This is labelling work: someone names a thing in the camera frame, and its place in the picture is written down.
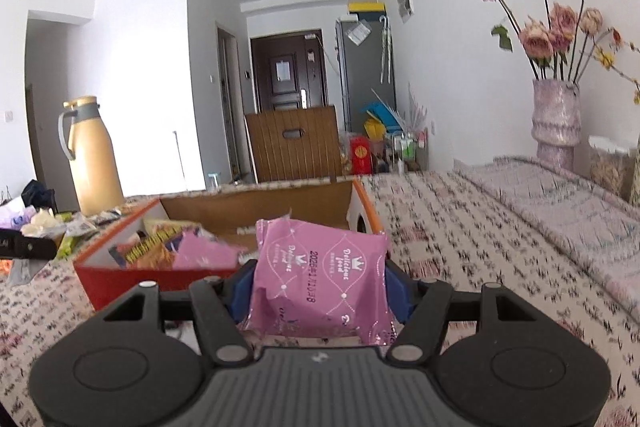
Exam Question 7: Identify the grey quilted blanket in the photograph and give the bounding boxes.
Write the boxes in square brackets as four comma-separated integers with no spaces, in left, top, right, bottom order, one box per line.
[452,156,640,308]

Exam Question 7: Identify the white grey snack packet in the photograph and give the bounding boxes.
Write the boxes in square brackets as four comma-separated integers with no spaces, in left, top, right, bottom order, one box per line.
[65,212,101,235]

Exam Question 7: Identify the yellow box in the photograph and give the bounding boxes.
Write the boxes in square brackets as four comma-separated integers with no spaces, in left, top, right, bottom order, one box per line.
[348,0,387,15]

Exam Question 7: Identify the green snack packet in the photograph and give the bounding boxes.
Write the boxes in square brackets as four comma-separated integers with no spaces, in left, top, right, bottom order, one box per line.
[55,237,83,260]

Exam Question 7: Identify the yellow striped snack packet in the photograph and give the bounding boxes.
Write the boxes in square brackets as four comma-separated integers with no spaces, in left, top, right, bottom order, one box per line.
[145,218,201,238]

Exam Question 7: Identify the white plastic bag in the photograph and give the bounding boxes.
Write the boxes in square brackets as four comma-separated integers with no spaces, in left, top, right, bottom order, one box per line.
[22,209,58,238]

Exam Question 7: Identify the yellow flower twigs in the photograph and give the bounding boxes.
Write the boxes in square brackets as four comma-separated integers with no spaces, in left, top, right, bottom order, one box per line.
[595,47,640,105]

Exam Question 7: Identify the red cardboard box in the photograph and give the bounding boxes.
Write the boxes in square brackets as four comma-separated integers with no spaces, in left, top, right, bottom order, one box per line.
[73,178,388,312]

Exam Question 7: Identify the grey refrigerator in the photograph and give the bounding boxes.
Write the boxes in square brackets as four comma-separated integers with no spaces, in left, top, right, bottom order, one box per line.
[336,14,396,132]

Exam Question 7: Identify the purple tissue pack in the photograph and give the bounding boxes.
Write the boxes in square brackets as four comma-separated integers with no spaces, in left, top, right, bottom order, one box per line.
[0,199,31,228]

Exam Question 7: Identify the clear document pouch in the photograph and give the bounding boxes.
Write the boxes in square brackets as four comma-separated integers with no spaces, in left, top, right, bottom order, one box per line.
[347,21,371,45]

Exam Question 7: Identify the pink textured vase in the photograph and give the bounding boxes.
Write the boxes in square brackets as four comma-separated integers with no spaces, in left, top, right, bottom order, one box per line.
[531,79,582,170]

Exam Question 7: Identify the black jacket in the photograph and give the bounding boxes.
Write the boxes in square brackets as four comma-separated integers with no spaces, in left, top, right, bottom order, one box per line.
[22,179,57,212]

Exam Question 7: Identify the metal storage rack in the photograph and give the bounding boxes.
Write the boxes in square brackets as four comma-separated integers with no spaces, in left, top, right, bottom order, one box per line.
[385,132,428,172]

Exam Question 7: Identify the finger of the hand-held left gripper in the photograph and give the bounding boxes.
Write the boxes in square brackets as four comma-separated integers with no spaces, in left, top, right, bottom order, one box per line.
[15,234,57,259]

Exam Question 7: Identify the wooden chair back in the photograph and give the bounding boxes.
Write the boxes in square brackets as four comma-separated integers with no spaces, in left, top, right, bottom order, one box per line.
[245,105,343,184]

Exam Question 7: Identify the red gift box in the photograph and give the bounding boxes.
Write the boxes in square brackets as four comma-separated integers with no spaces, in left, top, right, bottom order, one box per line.
[350,136,373,175]

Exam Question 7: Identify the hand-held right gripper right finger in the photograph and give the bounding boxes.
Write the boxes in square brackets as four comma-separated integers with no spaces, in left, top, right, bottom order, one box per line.
[384,258,540,366]

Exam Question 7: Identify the blue plastic dustpan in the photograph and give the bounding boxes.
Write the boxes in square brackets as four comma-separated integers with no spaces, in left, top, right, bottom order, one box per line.
[362,102,401,128]

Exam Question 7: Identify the red puffed snack bag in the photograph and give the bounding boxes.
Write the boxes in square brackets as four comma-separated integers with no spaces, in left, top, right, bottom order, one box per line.
[109,231,183,269]

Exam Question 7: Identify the silver snack packet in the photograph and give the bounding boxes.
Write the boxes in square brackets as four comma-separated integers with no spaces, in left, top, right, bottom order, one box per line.
[7,257,40,286]

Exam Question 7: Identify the clear cereal jar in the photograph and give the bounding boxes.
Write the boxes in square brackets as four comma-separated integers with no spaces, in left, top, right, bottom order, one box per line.
[588,135,637,198]

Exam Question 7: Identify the yellow thermos jug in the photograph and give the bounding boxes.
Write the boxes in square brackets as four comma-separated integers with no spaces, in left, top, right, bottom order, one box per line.
[57,96,125,217]

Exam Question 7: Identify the pink snack packet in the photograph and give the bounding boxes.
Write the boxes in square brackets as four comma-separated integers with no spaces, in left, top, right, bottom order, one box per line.
[172,229,242,270]
[242,217,398,346]

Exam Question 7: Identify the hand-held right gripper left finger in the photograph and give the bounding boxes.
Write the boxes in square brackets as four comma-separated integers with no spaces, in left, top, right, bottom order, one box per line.
[99,259,259,368]

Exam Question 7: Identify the white umbrella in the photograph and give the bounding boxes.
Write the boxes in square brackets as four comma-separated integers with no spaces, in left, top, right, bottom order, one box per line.
[378,14,393,84]

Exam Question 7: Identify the dark entrance door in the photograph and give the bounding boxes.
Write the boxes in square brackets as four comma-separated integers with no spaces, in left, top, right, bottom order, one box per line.
[251,29,328,112]

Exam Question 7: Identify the dried pink roses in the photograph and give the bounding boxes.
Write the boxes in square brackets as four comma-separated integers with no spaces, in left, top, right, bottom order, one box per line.
[461,0,626,82]

